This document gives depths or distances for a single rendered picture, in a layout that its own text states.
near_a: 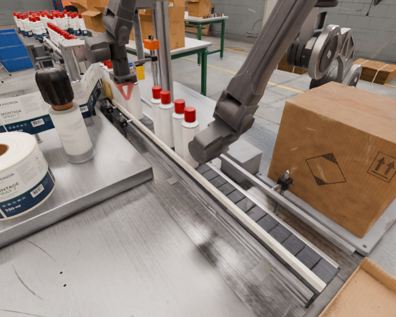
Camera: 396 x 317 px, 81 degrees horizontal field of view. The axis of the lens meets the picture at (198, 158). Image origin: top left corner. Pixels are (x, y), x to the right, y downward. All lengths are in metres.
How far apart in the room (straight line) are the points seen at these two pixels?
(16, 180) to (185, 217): 0.43
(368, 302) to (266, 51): 0.55
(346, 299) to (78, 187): 0.73
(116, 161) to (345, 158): 0.67
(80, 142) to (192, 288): 0.55
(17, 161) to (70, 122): 0.19
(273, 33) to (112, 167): 0.60
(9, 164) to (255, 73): 0.59
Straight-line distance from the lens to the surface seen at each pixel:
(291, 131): 0.68
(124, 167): 0.80
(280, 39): 0.46
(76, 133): 0.82
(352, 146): 0.62
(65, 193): 0.78
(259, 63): 0.47
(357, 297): 0.67
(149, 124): 1.02
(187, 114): 0.66
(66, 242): 0.73
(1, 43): 5.64
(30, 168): 0.73
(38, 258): 0.74
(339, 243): 0.56
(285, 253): 0.56
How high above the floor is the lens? 1.37
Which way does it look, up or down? 38 degrees down
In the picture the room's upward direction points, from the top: straight up
